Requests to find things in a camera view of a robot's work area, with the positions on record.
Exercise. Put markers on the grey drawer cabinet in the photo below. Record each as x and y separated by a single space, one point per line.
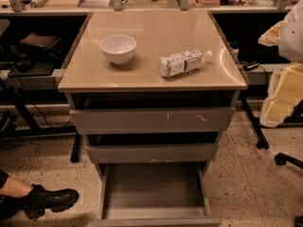
91 82

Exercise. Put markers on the black power adapter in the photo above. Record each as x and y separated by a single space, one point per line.
248 66

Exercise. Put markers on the black desk leg frame left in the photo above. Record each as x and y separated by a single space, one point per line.
19 100

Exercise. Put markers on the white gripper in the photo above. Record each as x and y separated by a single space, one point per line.
292 37

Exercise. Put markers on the grey bottom drawer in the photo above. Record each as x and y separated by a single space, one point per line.
154 195

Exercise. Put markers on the black chunky shoe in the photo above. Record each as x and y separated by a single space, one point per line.
38 200

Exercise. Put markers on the black desk leg frame right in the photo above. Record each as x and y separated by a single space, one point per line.
295 120

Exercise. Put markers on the dark box under desk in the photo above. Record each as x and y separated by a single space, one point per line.
41 47

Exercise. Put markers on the black desk leg frame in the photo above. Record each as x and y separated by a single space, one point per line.
295 120
19 100

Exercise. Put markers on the person's bare lower leg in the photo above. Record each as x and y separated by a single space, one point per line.
10 186

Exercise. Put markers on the grey top drawer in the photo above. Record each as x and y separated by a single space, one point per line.
152 120

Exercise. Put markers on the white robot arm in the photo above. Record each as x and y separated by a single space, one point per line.
290 44

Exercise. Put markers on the grey drawer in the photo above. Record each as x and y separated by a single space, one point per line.
152 153
154 195
152 120

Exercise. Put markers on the black office chair base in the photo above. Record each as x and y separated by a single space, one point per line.
282 159

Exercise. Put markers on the clear plastic water bottle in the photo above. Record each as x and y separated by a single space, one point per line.
182 62

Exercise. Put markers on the grey middle drawer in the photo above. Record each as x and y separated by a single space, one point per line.
152 153

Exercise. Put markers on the white ceramic bowl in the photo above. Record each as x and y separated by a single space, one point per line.
118 49

